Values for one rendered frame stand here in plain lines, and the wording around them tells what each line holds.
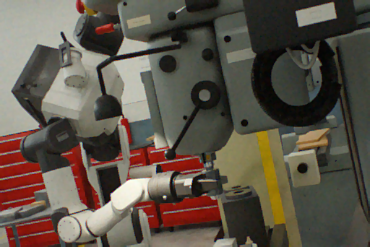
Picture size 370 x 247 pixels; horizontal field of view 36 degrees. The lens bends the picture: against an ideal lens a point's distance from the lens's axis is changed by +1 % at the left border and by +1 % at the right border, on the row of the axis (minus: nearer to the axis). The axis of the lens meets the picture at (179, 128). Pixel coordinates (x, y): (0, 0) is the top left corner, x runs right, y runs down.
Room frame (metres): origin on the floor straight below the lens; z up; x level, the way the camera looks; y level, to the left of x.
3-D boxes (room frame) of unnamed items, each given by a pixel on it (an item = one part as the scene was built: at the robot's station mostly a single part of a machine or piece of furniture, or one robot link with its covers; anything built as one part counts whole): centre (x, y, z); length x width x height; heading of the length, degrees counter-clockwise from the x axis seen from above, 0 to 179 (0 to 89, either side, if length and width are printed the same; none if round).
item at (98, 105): (1.46, 0.17, 1.48); 0.07 x 0.07 x 0.06
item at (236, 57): (1.45, -0.25, 1.47); 0.24 x 0.19 x 0.26; 167
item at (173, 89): (1.50, -0.06, 1.47); 0.21 x 0.19 x 0.32; 167
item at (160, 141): (1.53, 0.05, 1.45); 0.04 x 0.04 x 0.21; 77
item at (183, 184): (1.55, 0.02, 1.22); 0.13 x 0.12 x 0.10; 149
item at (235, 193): (1.89, -0.15, 1.02); 0.22 x 0.12 x 0.20; 177
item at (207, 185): (1.48, -0.04, 1.22); 0.06 x 0.02 x 0.03; 59
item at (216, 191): (1.50, -0.06, 1.22); 0.05 x 0.05 x 0.06
